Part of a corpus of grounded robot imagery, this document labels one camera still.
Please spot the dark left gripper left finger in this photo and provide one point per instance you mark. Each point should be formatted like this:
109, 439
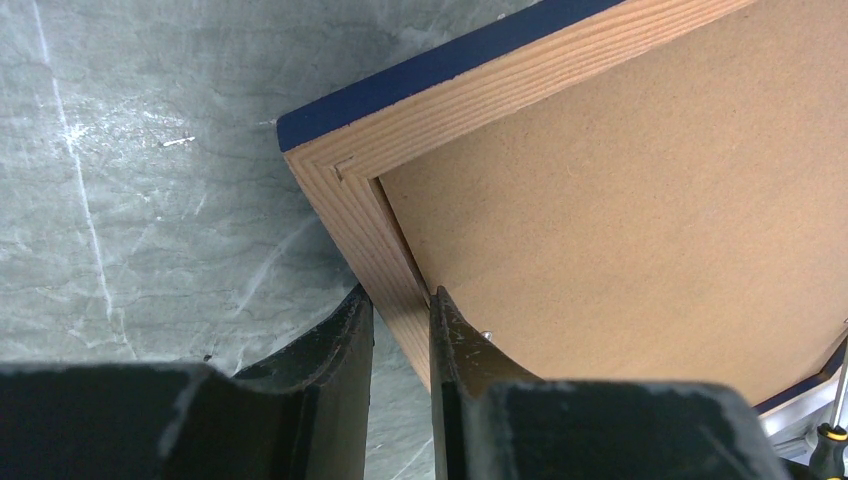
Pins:
300, 413

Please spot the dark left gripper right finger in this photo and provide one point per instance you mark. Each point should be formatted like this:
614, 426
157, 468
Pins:
493, 419

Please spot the black yellow screwdriver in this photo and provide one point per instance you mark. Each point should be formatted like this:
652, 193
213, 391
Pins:
828, 458

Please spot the blue wooden picture frame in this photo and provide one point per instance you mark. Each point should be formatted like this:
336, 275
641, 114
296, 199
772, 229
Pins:
613, 189

